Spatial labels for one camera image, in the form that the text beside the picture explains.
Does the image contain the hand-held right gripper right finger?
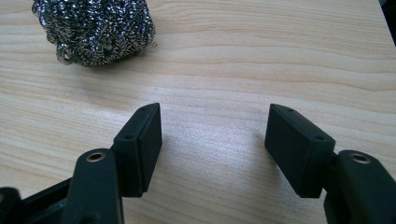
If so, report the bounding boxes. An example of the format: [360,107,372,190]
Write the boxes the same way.
[264,103,396,224]

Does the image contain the steel wool scouring ball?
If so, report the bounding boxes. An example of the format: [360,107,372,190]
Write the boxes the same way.
[31,0,157,67]

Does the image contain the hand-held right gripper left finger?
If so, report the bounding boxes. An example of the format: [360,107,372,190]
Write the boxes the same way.
[61,103,163,224]

